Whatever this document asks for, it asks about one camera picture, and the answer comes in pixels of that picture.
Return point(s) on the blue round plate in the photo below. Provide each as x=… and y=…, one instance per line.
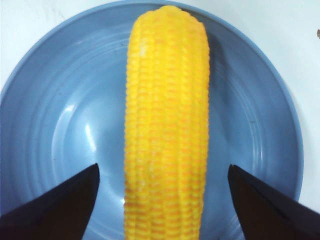
x=62, y=110

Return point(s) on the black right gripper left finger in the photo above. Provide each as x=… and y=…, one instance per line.
x=62, y=213

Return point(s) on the yellow corn cob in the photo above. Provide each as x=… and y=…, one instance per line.
x=166, y=129

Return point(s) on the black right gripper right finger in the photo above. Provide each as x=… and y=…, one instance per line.
x=265, y=213

